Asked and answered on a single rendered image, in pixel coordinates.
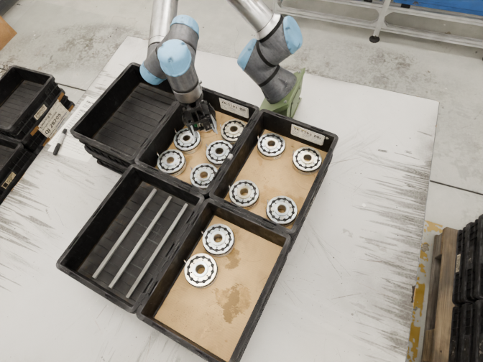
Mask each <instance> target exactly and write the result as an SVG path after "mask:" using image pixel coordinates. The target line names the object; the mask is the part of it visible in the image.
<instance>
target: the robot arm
mask: <svg viewBox="0 0 483 362"><path fill-rule="evenodd" d="M178 1H179V0H154V1H153V7H152V18H151V25H150V31H149V42H148V48H147V57H146V60H144V61H143V62H142V64H141V66H140V73H141V76H142V77H143V78H144V79H145V80H146V81H147V82H148V83H149V84H152V85H159V84H161V82H162V81H164V80H166V79H168V82H169V84H170V86H171V88H172V91H173V93H174V95H175V97H176V99H177V100H178V101H179V103H180V105H181V106H184V107H183V112H182V115H183V116H182V119H183V123H184V124H185V125H186V126H187V127H188V130H189V132H190V133H191V134H192V135H193V137H194V139H195V141H196V138H198V132H197V130H200V131H201V130H204V128H205V130H206V131H208V130H211V129H212V130H213V132H214V133H215V132H216V133H218V132H217V124H216V112H215V110H214V108H213V106H211V105H210V103H207V101H205V100H204V99H203V91H202V87H201V83H202V80H199V79H198V75H197V72H196V69H195V60H196V50H197V45H198V40H199V26H198V23H197V22H196V20H194V18H192V17H189V16H188V15H178V16H177V12H178ZM226 1H227V2H228V3H229V4H230V6H231V7H232V8H233V9H234V10H235V11H236V12H237V13H238V14H239V15H240V16H241V17H242V18H243V19H244V20H245V21H246V23H247V24H248V25H249V26H250V27H251V28H252V29H253V30H254V31H255V32H256V33H257V38H256V39H255V38H253V39H251V40H250V41H249V42H248V44H247V45H246V46H245V48H244V49H243V50H242V51H241V53H240V55H239V57H238V59H237V64H238V66H239V67H240V68H241V69H242V71H244V72H245V73H246V74H247V75H248V76H249V77H250V78H251V79H252V80H253V81H254V82H255V83H256V84H257V85H258V86H259V87H260V88H261V90H262V92H263V94H264V96H265V98H266V100H267V101H268V102H269V103H270V104H274V103H277V102H279V101H281V100H282V99H283V98H284V97H285V96H286V95H287V94H288V93H289V92H290V91H291V90H292V89H293V87H294V85H295V83H296V81H297V77H296V76H295V75H294V74H293V73H292V72H290V71H289V70H286V69H284V68H282V67H281V66H280V65H279V64H280V63H281V62H282V61H283V60H285V59H286V58H287V57H289V56H291V55H292V54H294V53H295V52H296V51H297V50H298V49H299V48H300V47H301V46H302V43H303V37H302V34H301V31H300V28H299V26H298V24H297V22H296V21H295V20H294V19H293V18H292V17H291V16H286V17H285V18H284V17H283V16H282V15H281V14H280V13H273V12H272V11H271V10H270V9H269V7H268V6H267V5H266V4H265V3H264V2H263V0H226ZM257 40H258V41H257Z"/></svg>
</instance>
